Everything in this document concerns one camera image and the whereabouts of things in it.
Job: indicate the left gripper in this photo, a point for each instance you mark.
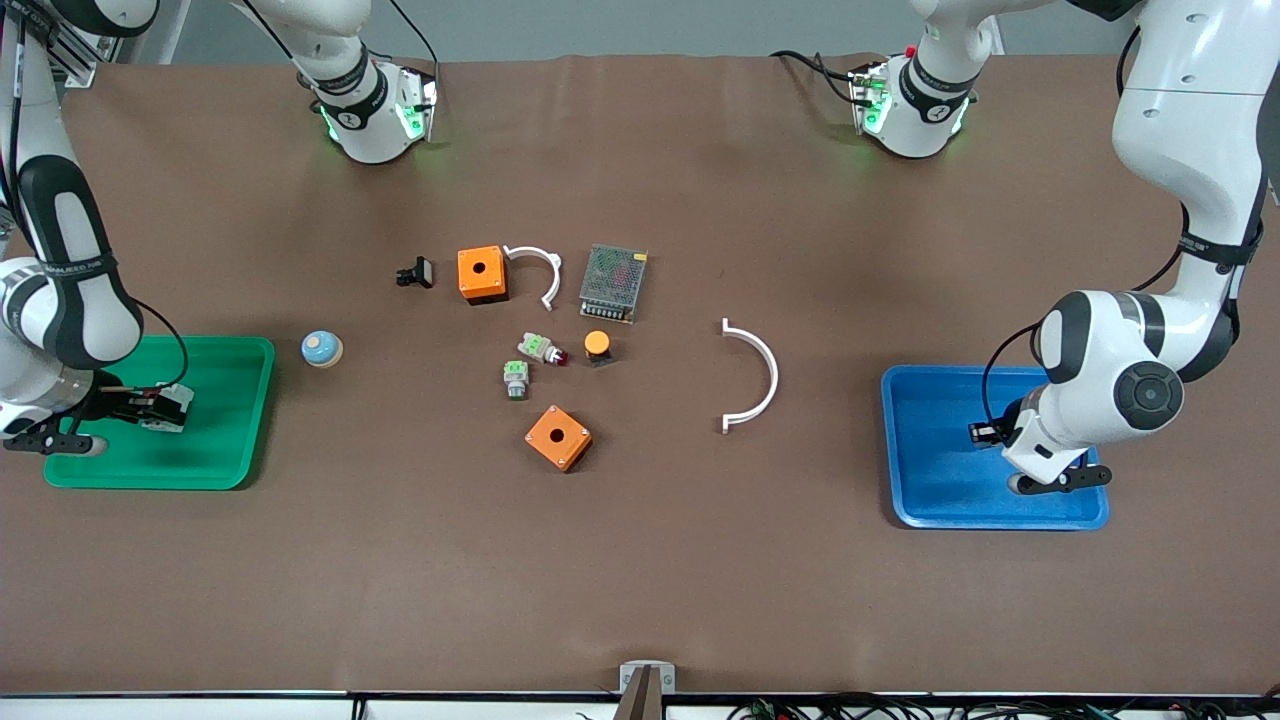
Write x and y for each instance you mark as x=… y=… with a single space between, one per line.
x=1007 y=423

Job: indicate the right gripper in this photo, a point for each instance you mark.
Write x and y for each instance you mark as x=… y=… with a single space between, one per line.
x=108 y=404

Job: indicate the white red circuit breaker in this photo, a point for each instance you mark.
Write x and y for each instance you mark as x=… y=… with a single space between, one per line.
x=178 y=410

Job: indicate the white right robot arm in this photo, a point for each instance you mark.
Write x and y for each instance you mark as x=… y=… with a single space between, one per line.
x=350 y=110

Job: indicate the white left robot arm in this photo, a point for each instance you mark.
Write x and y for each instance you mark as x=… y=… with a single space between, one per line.
x=1190 y=100

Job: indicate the blue plastic tray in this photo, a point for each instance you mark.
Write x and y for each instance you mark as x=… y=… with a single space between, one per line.
x=940 y=470

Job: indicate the green plastic tray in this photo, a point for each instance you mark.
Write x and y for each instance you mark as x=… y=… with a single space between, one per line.
x=215 y=440

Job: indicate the blue cream dome button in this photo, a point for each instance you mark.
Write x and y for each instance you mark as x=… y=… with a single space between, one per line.
x=322 y=348

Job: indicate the large white half clamp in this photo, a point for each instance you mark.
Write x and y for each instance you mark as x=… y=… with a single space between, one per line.
x=771 y=375

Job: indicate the small black clip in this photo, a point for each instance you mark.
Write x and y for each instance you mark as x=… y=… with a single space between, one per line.
x=417 y=272

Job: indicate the brown table mat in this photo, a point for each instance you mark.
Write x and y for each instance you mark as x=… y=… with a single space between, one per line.
x=640 y=560

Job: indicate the orange box with dark hole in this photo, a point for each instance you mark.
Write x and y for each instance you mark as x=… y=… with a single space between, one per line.
x=481 y=274

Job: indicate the orange capped black button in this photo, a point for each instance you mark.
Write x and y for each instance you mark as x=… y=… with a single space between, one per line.
x=597 y=345

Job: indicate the metal mesh power supply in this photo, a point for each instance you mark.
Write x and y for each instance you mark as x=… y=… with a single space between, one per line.
x=613 y=283

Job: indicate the orange box with small hole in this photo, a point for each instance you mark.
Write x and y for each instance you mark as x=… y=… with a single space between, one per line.
x=558 y=437

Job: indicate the small white half clamp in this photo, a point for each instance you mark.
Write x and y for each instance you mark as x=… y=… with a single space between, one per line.
x=549 y=268

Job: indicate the aluminium frame post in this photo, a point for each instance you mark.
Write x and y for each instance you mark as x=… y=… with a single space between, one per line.
x=75 y=55

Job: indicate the green grey selector switch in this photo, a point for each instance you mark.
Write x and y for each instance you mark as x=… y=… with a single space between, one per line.
x=516 y=378

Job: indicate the red tipped push button switch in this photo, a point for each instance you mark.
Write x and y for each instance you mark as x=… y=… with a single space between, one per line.
x=541 y=348

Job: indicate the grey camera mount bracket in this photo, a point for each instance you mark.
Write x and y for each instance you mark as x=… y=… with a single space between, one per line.
x=647 y=680

